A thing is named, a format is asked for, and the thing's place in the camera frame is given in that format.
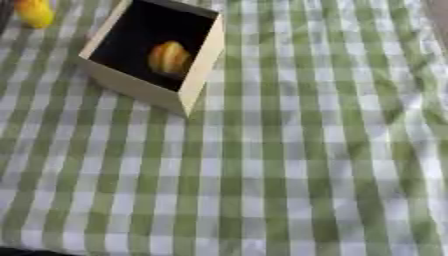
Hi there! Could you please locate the tan cardboard box black inside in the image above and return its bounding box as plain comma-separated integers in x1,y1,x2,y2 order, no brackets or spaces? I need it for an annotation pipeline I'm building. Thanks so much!
77,0,226,118

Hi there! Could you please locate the yellow toy fruit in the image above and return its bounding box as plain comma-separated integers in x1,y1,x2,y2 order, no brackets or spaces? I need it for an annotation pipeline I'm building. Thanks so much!
14,0,56,29

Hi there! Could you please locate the orange ridged toy fruit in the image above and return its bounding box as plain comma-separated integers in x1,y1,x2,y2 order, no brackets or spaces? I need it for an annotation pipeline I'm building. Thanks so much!
147,40,195,76

